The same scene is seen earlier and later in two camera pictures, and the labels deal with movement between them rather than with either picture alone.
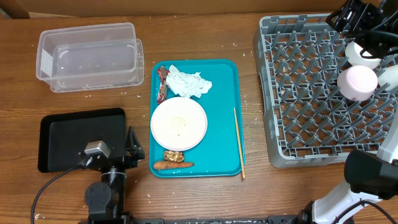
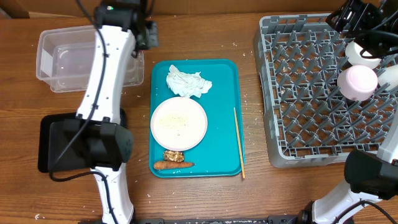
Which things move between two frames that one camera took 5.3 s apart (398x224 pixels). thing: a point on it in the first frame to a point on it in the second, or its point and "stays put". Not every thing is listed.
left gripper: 133,151 to 145,46
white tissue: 186,84 stays put
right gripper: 362,38 stays put
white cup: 352,51 stays put
